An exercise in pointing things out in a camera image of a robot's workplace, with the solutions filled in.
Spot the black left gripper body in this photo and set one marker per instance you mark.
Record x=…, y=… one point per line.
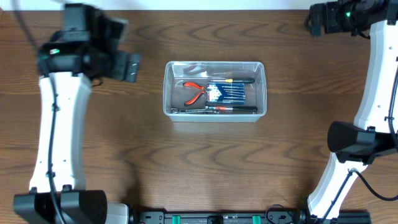
x=130, y=67

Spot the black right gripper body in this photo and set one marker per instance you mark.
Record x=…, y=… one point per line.
x=336, y=19

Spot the silver combination wrench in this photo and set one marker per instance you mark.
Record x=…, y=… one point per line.
x=195, y=111

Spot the red handled cutting pliers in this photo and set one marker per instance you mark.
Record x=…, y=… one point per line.
x=196, y=92

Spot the blue precision screwdriver set case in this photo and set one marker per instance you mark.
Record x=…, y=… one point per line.
x=228, y=93

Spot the claw hammer orange black handle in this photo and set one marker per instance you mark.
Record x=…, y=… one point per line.
x=232, y=108

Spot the black yellow screwdriver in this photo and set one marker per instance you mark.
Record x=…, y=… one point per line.
x=235, y=80

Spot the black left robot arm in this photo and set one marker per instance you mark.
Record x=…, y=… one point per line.
x=75, y=60

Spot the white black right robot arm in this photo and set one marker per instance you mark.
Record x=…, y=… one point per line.
x=373, y=133

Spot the clear plastic container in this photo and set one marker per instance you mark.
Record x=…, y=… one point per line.
x=202, y=72

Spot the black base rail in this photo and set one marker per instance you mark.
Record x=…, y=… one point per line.
x=277, y=216

